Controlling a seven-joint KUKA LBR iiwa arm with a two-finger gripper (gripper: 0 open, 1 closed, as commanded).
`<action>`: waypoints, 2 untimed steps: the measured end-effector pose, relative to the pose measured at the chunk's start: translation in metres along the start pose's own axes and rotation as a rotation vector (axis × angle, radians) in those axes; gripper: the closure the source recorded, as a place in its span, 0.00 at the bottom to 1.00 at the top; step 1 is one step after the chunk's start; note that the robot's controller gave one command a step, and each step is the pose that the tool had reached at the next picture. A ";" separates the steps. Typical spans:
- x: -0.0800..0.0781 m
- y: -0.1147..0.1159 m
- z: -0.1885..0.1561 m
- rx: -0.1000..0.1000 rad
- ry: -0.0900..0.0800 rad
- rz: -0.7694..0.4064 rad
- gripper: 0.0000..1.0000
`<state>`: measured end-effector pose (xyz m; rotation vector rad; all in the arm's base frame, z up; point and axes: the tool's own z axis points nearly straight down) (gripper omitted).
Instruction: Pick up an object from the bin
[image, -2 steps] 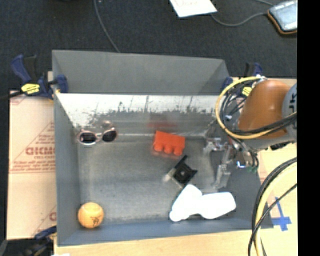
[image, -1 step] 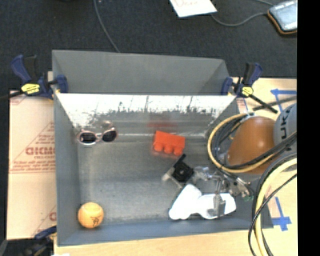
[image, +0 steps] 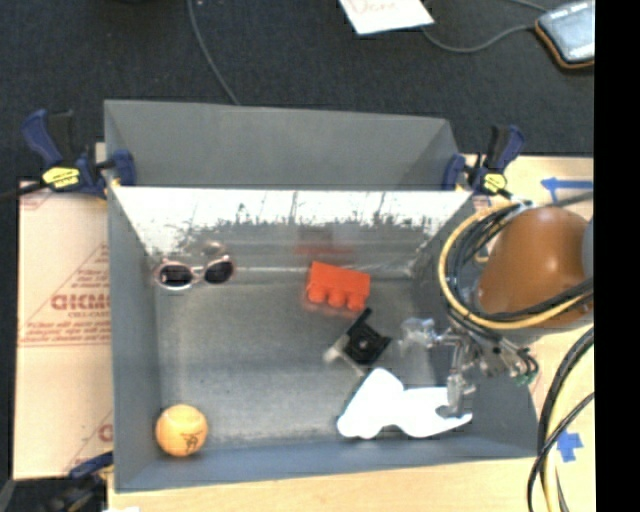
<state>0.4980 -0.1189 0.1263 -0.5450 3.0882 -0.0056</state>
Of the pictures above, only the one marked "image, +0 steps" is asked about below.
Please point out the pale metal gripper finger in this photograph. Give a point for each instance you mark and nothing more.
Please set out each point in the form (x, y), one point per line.
(456, 395)
(417, 334)

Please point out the black and silver small tool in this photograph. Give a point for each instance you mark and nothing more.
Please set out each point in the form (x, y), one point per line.
(362, 345)

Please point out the white cloth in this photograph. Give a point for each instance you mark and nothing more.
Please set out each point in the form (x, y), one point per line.
(390, 410)

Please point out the orange toy building brick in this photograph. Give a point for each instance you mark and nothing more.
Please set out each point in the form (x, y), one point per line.
(337, 285)

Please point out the grey metal bin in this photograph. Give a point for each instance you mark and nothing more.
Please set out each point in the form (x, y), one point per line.
(250, 350)

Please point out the orange ball with black print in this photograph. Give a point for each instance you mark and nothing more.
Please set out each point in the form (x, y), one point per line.
(181, 430)

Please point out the brown cardboard board red print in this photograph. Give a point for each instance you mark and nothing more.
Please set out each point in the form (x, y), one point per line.
(60, 360)

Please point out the pink frame sunglasses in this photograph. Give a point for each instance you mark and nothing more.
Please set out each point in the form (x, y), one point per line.
(192, 272)

